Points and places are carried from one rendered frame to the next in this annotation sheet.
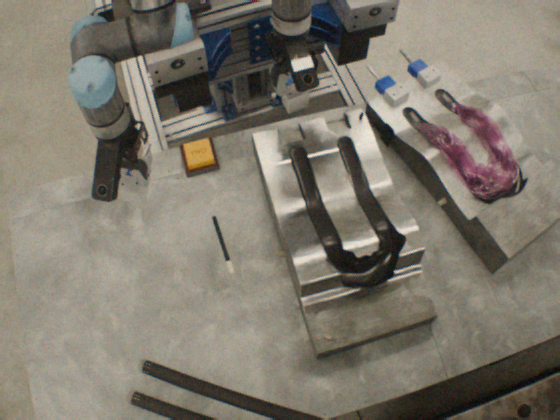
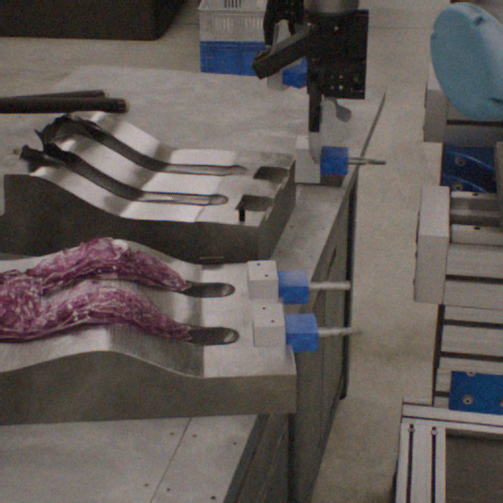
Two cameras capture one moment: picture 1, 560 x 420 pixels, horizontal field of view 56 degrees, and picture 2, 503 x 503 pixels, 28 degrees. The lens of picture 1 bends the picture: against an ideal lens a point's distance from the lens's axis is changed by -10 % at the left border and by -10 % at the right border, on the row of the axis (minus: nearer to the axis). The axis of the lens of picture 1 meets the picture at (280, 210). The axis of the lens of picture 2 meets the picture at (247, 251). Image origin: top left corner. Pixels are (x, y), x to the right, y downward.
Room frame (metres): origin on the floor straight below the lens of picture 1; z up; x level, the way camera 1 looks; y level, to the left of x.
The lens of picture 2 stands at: (1.34, -1.25, 1.50)
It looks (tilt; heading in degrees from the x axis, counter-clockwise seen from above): 28 degrees down; 120
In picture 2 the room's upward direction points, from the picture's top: 1 degrees counter-clockwise
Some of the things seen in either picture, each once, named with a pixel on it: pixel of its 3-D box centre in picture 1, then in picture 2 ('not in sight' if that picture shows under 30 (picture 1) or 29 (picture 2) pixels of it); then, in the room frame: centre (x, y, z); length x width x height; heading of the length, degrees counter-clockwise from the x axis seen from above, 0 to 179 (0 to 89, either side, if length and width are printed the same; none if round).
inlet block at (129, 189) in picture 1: (139, 170); (303, 78); (0.57, 0.30, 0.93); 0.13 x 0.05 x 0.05; 167
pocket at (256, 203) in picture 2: (336, 126); (253, 214); (0.71, -0.13, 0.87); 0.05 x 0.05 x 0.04; 15
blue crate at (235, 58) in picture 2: not in sight; (268, 52); (-0.82, 2.76, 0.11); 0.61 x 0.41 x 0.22; 23
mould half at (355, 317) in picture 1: (342, 223); (120, 186); (0.47, -0.13, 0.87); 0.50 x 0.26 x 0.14; 15
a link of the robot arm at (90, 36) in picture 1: (100, 46); not in sight; (0.65, 0.31, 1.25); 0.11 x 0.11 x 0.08; 16
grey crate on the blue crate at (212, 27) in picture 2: not in sight; (268, 15); (-0.82, 2.76, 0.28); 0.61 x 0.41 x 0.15; 23
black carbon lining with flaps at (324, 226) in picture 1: (347, 205); (125, 159); (0.49, -0.14, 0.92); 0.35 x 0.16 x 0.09; 15
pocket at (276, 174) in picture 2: (290, 137); (270, 185); (0.68, -0.03, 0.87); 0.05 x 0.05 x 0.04; 15
